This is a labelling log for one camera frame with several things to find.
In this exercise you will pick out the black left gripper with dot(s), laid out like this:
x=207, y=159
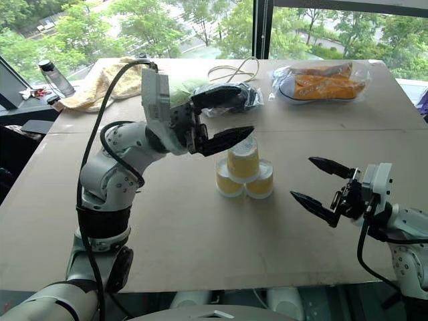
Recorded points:
x=182, y=123

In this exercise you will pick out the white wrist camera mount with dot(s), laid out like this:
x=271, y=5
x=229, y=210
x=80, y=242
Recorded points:
x=378, y=184
x=155, y=100

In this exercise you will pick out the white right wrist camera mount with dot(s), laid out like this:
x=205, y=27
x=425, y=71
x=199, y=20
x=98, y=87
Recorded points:
x=378, y=184

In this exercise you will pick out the yellow patterned cloth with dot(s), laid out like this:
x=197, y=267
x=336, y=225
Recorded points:
x=92, y=88

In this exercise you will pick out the large orange snack pack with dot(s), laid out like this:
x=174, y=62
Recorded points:
x=327, y=87

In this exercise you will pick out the purple cloth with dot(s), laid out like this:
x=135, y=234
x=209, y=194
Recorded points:
x=423, y=102

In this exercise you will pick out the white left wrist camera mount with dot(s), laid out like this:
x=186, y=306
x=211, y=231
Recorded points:
x=155, y=100

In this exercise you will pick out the white crumpled paper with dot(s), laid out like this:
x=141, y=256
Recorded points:
x=26, y=93

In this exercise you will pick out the small orange snack pack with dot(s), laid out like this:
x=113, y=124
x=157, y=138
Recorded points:
x=324, y=69

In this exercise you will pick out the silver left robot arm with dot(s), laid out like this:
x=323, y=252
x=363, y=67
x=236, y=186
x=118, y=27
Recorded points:
x=100, y=174

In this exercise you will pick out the black item in plastic bag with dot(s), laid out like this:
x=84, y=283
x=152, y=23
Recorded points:
x=251, y=97

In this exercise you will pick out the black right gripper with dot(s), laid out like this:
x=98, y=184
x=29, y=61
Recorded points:
x=352, y=200

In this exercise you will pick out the yellow white paper cup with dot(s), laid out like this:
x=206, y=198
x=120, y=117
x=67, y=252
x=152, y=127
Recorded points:
x=262, y=185
x=225, y=185
x=242, y=165

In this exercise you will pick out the black side desk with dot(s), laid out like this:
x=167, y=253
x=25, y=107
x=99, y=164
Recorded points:
x=20, y=147

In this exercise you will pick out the black window frame post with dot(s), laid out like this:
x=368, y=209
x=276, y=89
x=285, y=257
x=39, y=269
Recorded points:
x=263, y=30

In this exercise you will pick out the light green bag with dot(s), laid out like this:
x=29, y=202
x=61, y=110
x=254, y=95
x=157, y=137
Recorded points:
x=182, y=89

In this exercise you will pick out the clear water bottle black cap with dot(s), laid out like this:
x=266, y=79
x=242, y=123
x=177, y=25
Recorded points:
x=59, y=82

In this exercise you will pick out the clear plastic snack bag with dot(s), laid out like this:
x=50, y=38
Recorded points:
x=284, y=83

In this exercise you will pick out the white rounded shape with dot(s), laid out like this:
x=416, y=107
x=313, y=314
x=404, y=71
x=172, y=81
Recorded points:
x=286, y=301
x=190, y=299

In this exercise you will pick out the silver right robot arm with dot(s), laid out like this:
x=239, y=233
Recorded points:
x=409, y=254

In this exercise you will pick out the grey robot torso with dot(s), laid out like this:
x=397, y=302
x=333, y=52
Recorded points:
x=207, y=314

